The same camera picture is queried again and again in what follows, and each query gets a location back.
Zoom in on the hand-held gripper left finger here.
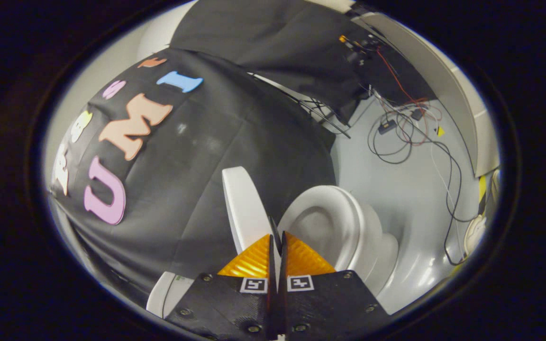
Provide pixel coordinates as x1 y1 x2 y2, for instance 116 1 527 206
165 217 279 340

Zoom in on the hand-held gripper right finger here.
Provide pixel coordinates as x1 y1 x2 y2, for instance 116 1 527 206
279 231 392 339

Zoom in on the white toilet lid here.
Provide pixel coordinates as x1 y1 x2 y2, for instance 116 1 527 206
221 166 279 257

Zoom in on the white toilet bowl with seat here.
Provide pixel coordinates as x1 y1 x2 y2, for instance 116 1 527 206
277 185 400 298

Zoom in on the black backdrop cloth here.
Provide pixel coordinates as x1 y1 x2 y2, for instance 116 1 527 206
49 47 338 306
169 0 366 126

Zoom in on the black light stand tripod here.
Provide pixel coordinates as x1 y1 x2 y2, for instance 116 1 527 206
248 72 352 140

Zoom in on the black flat panel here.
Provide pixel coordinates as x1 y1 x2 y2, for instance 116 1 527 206
346 26 438 108

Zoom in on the tangle of black red cables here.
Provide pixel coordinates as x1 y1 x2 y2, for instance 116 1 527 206
366 45 481 267

